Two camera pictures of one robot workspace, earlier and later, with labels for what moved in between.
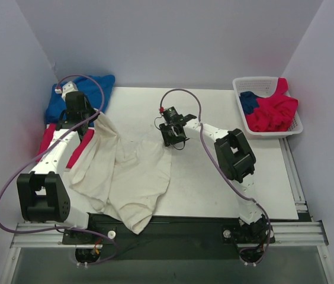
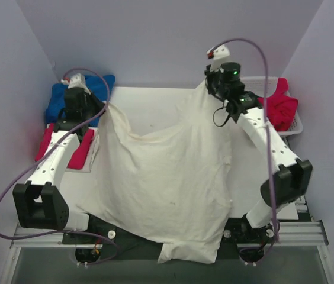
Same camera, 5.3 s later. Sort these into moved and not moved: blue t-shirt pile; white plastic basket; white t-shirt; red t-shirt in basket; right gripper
Moved: white t-shirt; right gripper
Not moved: red t-shirt in basket; white plastic basket; blue t-shirt pile
